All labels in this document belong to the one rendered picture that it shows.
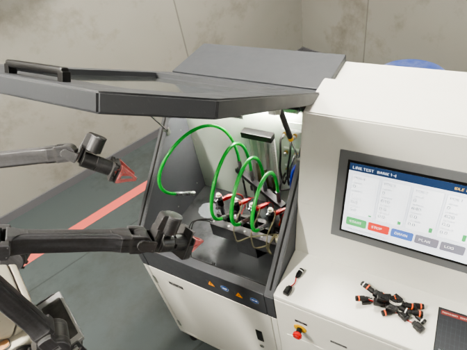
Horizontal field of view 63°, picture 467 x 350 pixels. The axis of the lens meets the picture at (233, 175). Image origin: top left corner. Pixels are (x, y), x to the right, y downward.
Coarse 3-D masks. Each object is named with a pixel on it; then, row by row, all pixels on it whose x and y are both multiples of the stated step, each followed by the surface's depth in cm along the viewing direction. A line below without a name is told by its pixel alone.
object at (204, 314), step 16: (160, 272) 180; (176, 288) 185; (192, 288) 174; (176, 304) 201; (192, 304) 189; (208, 304) 178; (224, 304) 168; (240, 304) 160; (192, 320) 206; (208, 320) 193; (224, 320) 182; (240, 320) 172; (256, 320) 163; (208, 336) 212; (224, 336) 198; (240, 336) 186; (256, 336) 176; (272, 336) 167
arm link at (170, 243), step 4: (160, 236) 114; (164, 236) 113; (168, 236) 116; (172, 236) 117; (160, 240) 114; (164, 240) 114; (168, 240) 115; (172, 240) 116; (160, 244) 114; (164, 244) 114; (168, 244) 115; (172, 244) 116; (156, 248) 114; (160, 248) 114; (164, 248) 114; (168, 248) 115; (172, 248) 117; (156, 252) 115; (160, 252) 115
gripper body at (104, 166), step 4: (100, 156) 138; (112, 156) 143; (100, 160) 136; (104, 160) 137; (108, 160) 138; (112, 160) 140; (100, 164) 136; (104, 164) 137; (108, 164) 137; (112, 164) 138; (96, 168) 136; (100, 168) 136; (104, 168) 137; (108, 168) 137; (112, 168) 138; (116, 168) 136; (100, 172) 138; (104, 172) 138; (108, 172) 138; (112, 172) 136; (108, 176) 138; (108, 180) 137; (112, 180) 137
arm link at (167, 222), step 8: (160, 216) 113; (168, 216) 112; (176, 216) 115; (152, 224) 115; (160, 224) 112; (168, 224) 113; (176, 224) 113; (152, 232) 114; (160, 232) 113; (168, 232) 113; (176, 232) 115; (144, 240) 109; (152, 240) 113; (144, 248) 110; (152, 248) 111
